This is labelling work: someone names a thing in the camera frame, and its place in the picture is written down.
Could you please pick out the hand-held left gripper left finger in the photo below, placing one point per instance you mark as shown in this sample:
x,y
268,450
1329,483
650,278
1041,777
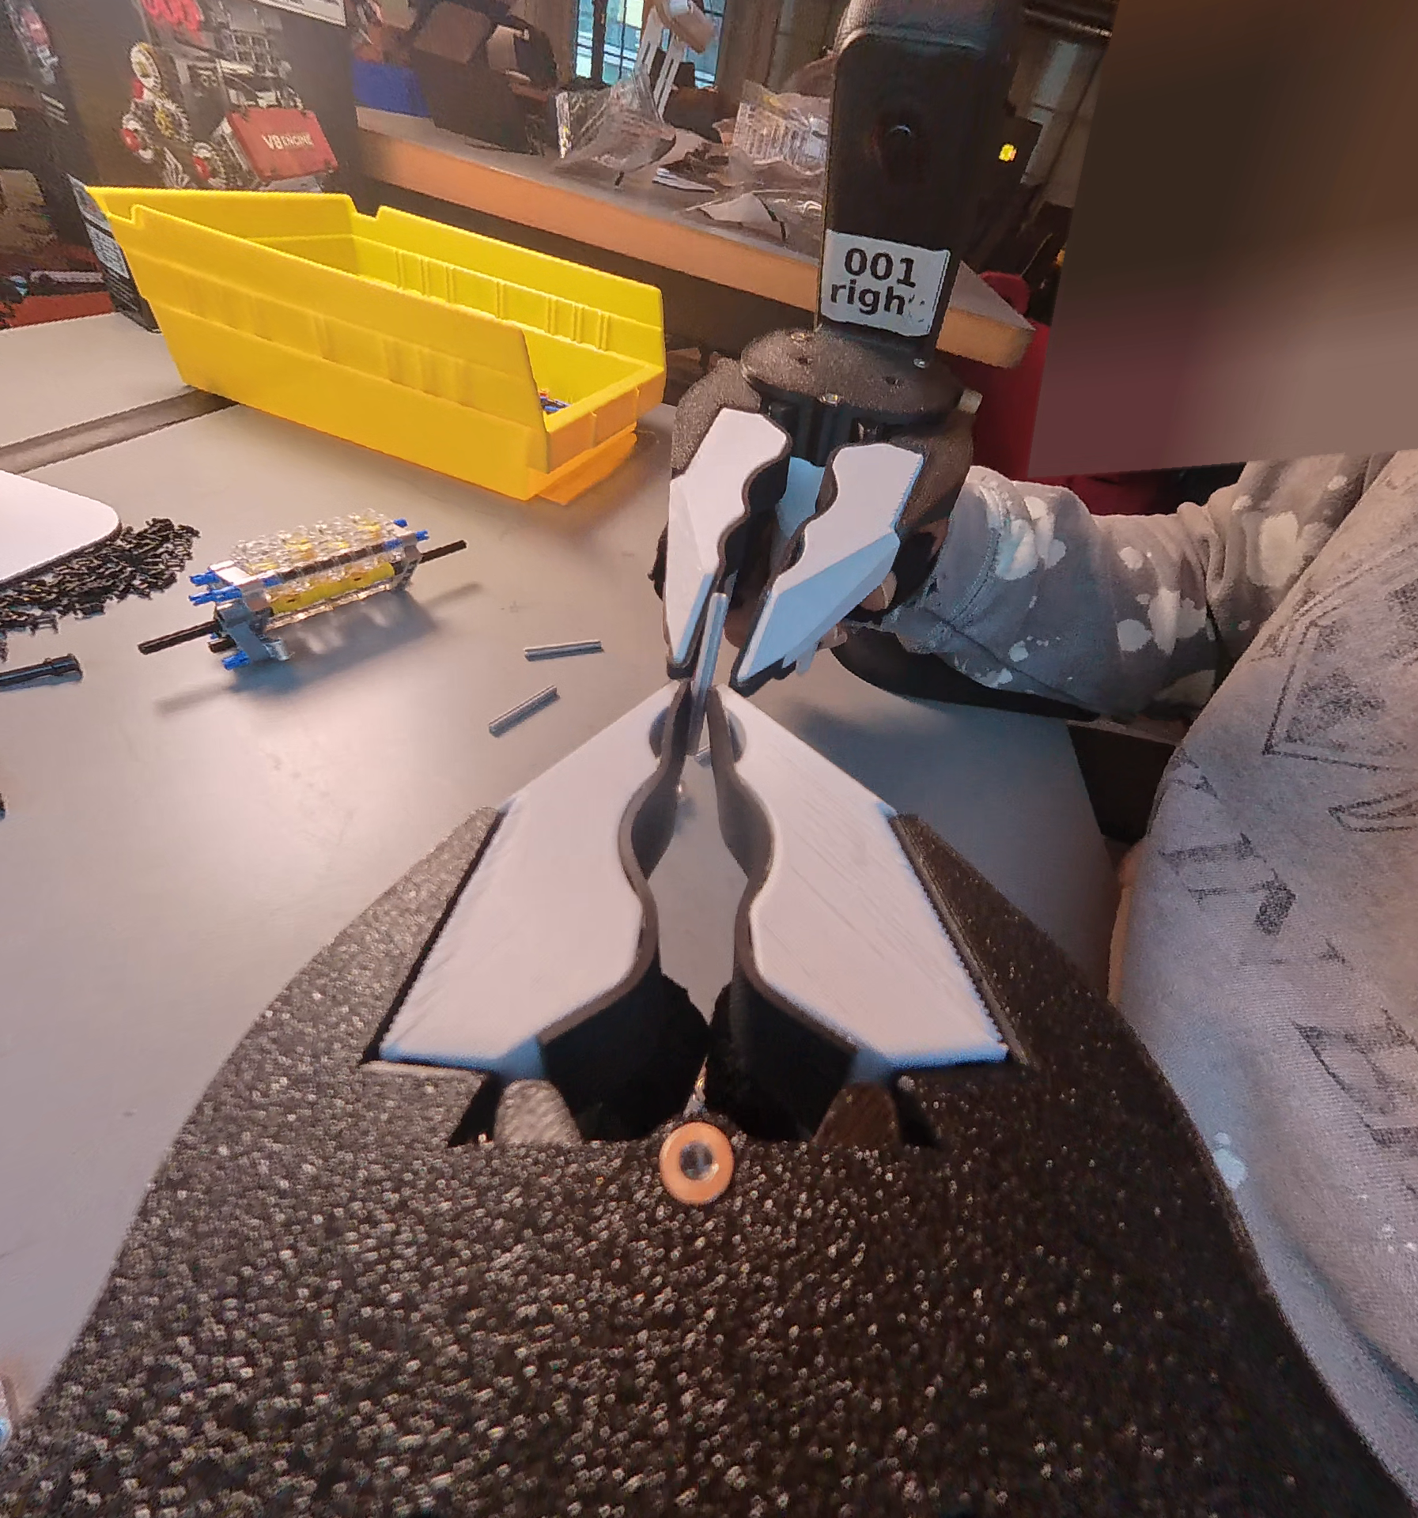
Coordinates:
x,y
517,923

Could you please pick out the pile of small black links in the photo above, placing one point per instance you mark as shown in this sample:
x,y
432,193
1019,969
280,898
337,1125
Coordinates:
x,y
91,568

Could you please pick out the grey desk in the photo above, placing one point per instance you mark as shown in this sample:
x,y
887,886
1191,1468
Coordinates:
x,y
245,888

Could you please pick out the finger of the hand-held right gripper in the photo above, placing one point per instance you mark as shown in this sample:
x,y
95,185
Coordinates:
x,y
851,533
703,509

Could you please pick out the black toy engine box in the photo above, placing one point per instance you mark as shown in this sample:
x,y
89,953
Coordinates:
x,y
233,118

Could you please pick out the pile of clear plastic bags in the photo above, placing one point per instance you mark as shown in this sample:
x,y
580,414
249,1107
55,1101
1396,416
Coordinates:
x,y
626,130

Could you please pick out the black toy pin connector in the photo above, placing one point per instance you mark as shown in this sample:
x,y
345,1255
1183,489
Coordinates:
x,y
37,671

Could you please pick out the white book stand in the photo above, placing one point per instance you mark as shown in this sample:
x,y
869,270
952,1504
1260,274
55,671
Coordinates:
x,y
8,521

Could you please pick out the red chair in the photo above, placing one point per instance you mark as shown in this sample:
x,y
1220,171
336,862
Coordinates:
x,y
1009,414

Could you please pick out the long yellow plastic bin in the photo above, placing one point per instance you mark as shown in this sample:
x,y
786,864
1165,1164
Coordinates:
x,y
304,355

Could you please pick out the clear toy engine block assembly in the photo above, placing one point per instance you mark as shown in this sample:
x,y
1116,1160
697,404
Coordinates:
x,y
304,580

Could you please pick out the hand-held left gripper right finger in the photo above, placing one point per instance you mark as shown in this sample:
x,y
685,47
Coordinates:
x,y
863,923

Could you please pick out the wooden workbench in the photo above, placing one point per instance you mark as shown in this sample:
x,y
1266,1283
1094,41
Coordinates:
x,y
614,225

